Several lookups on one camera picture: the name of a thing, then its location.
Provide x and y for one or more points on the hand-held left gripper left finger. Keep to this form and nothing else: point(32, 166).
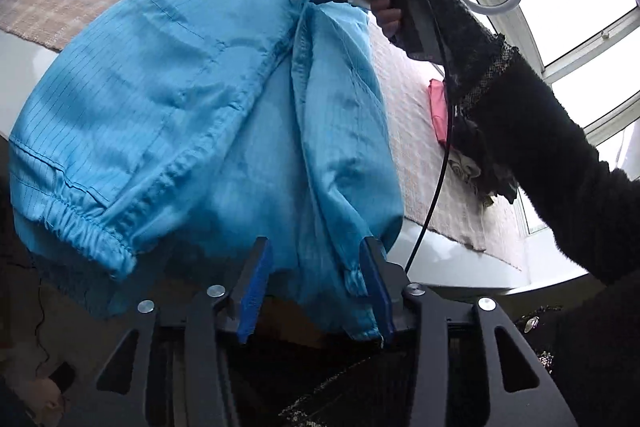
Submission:
point(255, 287)

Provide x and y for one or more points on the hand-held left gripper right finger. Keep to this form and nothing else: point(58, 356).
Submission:
point(375, 287)

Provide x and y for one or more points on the blue striped jacket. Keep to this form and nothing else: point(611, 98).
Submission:
point(175, 107)

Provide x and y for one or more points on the person's right forearm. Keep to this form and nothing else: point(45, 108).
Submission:
point(550, 132)

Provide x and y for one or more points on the person's right hand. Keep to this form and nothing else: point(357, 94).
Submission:
point(387, 14)

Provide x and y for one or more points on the pink garment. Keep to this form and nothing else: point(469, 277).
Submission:
point(439, 112)

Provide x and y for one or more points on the beige garment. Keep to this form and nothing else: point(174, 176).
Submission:
point(462, 164)

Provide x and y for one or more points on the black folded garment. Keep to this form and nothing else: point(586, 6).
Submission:
point(500, 187)

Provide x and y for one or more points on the white window frame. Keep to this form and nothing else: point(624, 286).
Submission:
point(575, 57)

